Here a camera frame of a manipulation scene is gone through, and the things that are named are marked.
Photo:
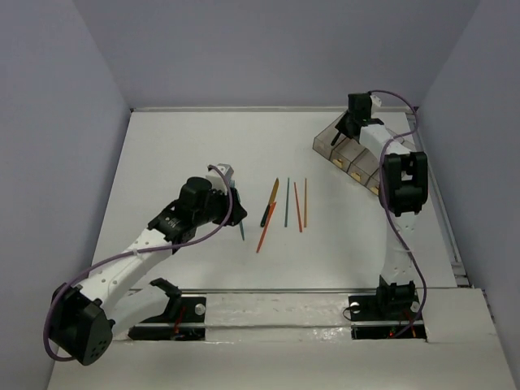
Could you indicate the orange-red chopstick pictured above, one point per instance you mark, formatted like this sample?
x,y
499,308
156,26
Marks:
x,y
298,208

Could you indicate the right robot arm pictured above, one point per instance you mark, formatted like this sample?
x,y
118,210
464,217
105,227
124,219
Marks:
x,y
403,191

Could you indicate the clear compartment organizer box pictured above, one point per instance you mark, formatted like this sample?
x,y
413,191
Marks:
x,y
354,159

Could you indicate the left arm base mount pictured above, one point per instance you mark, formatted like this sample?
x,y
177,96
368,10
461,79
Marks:
x,y
182,321

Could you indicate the orange plastic knife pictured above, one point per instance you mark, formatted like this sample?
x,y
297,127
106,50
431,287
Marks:
x,y
264,231

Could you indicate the teal chopstick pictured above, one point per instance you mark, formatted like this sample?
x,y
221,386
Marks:
x,y
286,204

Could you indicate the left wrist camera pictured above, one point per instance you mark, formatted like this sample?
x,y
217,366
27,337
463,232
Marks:
x,y
220,176

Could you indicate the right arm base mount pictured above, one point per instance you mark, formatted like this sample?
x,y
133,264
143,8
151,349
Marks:
x,y
368,323

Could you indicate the yellow-orange chopstick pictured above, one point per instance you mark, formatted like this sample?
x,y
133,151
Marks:
x,y
305,202

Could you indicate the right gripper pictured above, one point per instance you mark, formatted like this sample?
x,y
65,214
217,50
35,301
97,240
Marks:
x,y
343,126

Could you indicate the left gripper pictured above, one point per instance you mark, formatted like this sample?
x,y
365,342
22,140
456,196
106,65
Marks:
x,y
234,207

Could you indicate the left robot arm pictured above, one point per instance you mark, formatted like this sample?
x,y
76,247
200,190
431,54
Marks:
x,y
88,311

